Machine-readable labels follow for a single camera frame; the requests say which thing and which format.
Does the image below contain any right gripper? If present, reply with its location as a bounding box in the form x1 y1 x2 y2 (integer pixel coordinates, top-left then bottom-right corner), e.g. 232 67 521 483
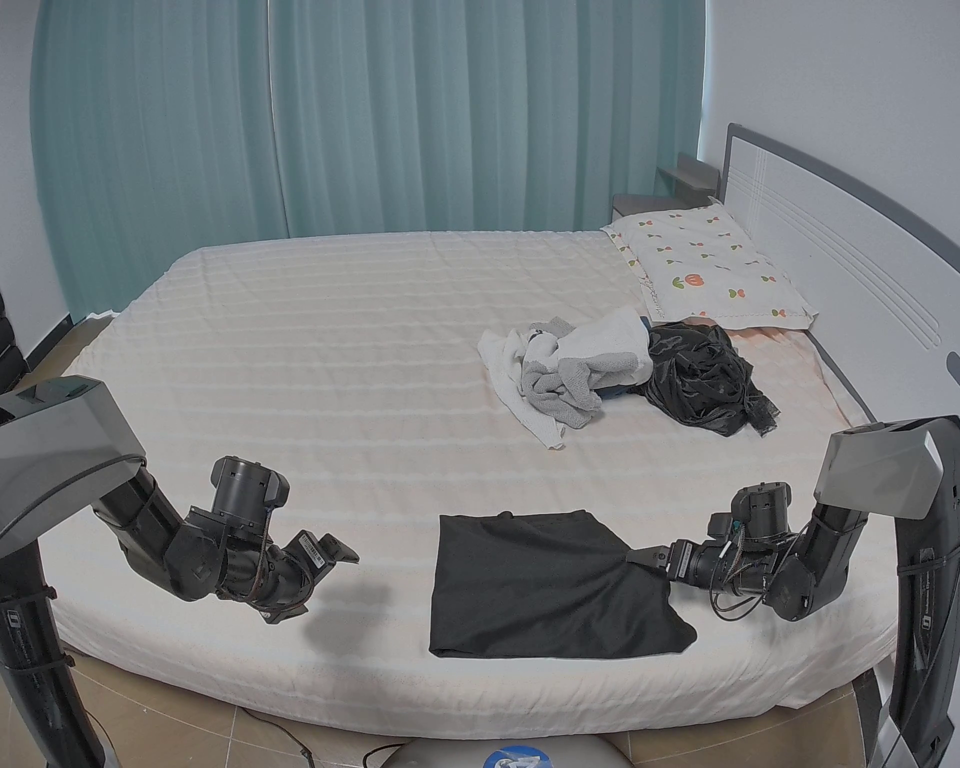
669 538 726 591

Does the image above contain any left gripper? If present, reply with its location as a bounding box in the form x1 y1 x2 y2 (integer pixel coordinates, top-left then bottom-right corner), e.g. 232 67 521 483
257 528 360 626

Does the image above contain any black T-shirt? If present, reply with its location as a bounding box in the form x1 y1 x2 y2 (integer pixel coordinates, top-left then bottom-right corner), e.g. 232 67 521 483
429 510 699 661

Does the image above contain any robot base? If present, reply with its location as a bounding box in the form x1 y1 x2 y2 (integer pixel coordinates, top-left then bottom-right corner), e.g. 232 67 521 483
382 738 624 768

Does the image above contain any bed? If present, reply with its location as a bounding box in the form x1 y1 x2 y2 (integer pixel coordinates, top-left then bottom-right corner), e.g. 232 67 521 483
37 122 960 736

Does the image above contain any pile of clothes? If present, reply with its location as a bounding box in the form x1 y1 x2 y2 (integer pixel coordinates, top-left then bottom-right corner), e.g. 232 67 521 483
477 303 655 451

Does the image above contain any black shiny garment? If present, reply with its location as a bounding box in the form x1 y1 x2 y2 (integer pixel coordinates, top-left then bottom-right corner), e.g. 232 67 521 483
637 322 781 440

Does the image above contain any white printed pillow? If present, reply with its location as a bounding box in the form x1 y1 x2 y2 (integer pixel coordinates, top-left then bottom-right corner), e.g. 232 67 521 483
600 196 819 331

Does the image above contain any grey bedside table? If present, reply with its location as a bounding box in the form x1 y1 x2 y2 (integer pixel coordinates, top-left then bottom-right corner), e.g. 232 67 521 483
611 152 721 220

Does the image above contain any black chest of drawers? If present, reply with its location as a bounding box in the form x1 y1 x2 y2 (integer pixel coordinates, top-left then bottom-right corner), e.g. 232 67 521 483
0 288 27 391

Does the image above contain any black cable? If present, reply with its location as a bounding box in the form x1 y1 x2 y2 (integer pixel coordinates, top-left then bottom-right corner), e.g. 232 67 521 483
241 703 318 768
708 588 770 623

